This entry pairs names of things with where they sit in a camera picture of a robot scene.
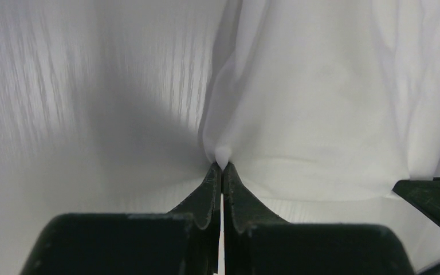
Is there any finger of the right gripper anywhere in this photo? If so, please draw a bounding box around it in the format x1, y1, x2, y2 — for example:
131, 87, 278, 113
392, 177, 440, 227

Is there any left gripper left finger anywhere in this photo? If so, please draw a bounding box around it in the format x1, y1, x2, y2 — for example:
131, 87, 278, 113
22, 164, 222, 274

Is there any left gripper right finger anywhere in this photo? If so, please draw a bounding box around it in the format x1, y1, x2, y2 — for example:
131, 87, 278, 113
223, 163, 414, 274

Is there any white printed t-shirt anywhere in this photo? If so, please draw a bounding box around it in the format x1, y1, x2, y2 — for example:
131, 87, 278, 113
202, 1, 440, 201

